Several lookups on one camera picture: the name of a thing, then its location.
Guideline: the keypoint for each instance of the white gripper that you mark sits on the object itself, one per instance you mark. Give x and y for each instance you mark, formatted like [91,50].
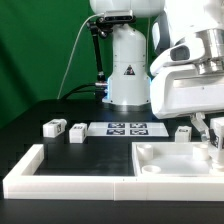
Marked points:
[181,91]

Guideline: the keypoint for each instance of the white marker plate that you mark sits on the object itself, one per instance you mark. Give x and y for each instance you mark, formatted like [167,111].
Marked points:
[127,129]

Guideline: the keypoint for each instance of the white square tabletop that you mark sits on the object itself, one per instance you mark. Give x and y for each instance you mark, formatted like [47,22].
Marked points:
[175,159]

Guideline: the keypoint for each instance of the grey mounted camera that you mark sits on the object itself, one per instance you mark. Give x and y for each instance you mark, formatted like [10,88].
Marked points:
[118,15]

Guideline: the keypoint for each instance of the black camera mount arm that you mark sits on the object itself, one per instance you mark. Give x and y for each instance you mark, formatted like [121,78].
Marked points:
[97,46]

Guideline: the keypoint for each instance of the white U-shaped fence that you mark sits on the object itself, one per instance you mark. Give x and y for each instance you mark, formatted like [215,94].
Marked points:
[23,183]

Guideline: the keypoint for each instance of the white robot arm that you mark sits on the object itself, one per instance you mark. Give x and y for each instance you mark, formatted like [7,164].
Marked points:
[167,55]

